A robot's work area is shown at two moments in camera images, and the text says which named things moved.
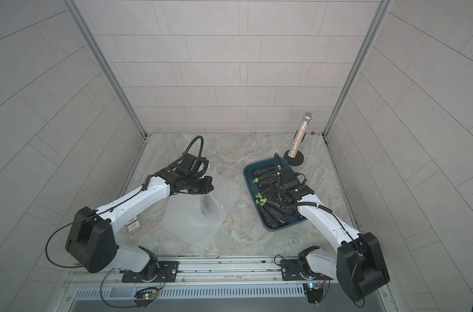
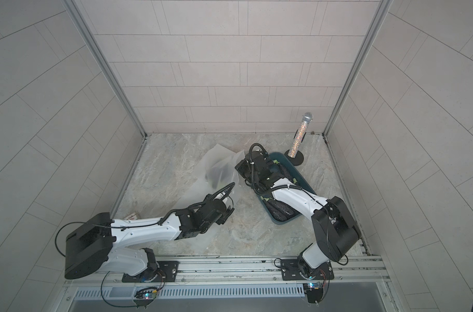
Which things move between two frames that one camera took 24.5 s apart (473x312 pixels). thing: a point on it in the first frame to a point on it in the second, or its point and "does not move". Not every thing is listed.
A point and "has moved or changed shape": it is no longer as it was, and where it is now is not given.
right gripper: (282, 202) to (242, 166)
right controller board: (314, 291) does not move
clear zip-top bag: (192, 220) has moved or changed shape
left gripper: (208, 180) to (225, 215)
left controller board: (145, 296) does not move
